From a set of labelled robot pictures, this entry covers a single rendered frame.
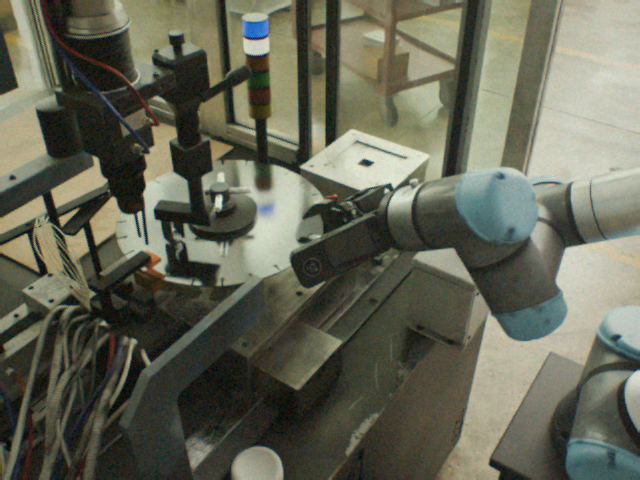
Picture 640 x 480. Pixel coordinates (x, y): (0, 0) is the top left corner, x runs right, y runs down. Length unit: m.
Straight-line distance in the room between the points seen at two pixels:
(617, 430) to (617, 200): 0.25
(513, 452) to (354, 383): 0.26
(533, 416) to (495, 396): 1.00
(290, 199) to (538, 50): 0.47
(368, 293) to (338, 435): 0.30
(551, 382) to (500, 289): 0.45
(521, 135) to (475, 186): 0.59
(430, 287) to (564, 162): 2.18
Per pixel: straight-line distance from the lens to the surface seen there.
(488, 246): 0.68
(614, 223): 0.79
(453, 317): 1.10
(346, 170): 1.26
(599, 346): 0.92
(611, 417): 0.81
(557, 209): 0.80
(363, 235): 0.77
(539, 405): 1.09
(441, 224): 0.68
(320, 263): 0.76
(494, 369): 2.14
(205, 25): 1.58
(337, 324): 1.15
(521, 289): 0.71
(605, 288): 2.54
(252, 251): 0.99
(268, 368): 1.00
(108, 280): 0.93
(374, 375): 1.08
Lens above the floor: 1.57
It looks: 38 degrees down
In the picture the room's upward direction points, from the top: straight up
